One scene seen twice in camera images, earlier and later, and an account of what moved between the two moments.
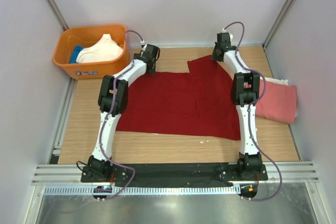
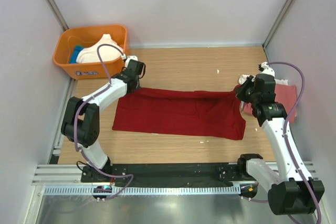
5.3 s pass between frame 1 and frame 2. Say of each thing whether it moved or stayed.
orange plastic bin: stayed
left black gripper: moved
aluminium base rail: stayed
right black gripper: moved
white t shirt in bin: stayed
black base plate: stayed
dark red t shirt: moved
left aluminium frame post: stayed
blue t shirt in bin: stayed
